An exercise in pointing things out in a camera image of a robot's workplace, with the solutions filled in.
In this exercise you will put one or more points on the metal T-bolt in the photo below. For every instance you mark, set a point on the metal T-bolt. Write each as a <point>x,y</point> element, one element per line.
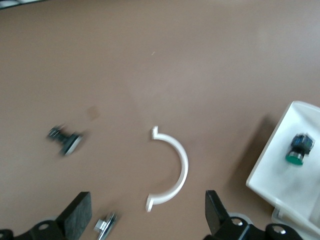
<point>67,141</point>

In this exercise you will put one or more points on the white drawer cabinet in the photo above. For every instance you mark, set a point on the white drawer cabinet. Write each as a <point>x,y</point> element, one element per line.
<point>282,215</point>

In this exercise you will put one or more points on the white plastic drawer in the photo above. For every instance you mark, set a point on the white plastic drawer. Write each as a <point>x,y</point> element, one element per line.
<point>272,175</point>

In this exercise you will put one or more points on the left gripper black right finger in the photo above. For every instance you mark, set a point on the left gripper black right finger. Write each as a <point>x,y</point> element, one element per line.
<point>216,215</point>

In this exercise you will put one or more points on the white plastic arc piece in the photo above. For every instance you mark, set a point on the white plastic arc piece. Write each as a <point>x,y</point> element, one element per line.
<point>181,160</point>

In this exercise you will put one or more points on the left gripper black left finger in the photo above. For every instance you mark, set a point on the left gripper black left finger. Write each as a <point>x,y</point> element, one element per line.
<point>77,215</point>

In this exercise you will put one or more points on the green push button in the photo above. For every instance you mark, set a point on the green push button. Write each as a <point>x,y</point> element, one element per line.
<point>298,148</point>

